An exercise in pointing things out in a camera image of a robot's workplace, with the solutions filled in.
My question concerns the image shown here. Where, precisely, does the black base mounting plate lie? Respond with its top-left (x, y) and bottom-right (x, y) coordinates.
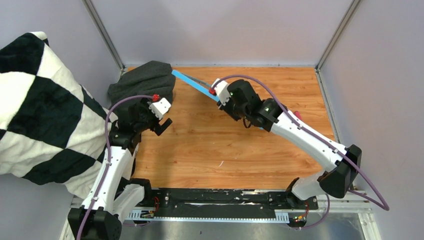
top-left (133, 188), bottom-right (318, 218)

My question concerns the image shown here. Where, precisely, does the dark grey cloth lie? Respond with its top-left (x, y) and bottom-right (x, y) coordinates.
top-left (107, 60), bottom-right (176, 105)

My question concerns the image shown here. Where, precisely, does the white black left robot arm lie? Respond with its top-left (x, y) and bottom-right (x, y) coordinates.
top-left (67, 94), bottom-right (172, 240)

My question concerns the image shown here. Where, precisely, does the aluminium corner post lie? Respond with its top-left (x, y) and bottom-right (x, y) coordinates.
top-left (315, 0), bottom-right (362, 73)
top-left (82, 0), bottom-right (126, 74)

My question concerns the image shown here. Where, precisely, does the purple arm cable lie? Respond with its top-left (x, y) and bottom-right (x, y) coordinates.
top-left (75, 94), bottom-right (161, 240)
top-left (208, 74), bottom-right (390, 231)

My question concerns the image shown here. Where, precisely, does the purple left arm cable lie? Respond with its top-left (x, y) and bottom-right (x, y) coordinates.
top-left (75, 94), bottom-right (161, 240)

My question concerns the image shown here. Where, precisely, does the left aluminium corner post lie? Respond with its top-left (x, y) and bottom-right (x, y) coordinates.
top-left (82, 0), bottom-right (126, 74)

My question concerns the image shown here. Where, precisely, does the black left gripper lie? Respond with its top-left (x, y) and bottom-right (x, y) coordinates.
top-left (133, 95), bottom-right (172, 136)

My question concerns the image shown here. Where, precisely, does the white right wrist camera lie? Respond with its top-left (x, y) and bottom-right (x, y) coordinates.
top-left (213, 78), bottom-right (231, 106)

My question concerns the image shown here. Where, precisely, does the white slotted cable duct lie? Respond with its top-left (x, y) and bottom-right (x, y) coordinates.
top-left (125, 209), bottom-right (290, 224)

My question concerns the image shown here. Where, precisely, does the black white checkered blanket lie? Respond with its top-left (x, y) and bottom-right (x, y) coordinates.
top-left (0, 31), bottom-right (118, 199)

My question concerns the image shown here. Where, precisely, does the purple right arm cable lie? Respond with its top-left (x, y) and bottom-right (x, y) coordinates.
top-left (208, 74), bottom-right (390, 231)

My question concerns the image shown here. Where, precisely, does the wooden photo frame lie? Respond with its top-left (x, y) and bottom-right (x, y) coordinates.
top-left (172, 70), bottom-right (272, 132)

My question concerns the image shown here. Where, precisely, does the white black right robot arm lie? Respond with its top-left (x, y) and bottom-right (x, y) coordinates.
top-left (211, 79), bottom-right (362, 209)

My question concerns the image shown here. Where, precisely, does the right aluminium corner post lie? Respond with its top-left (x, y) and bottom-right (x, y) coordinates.
top-left (315, 0), bottom-right (362, 73)

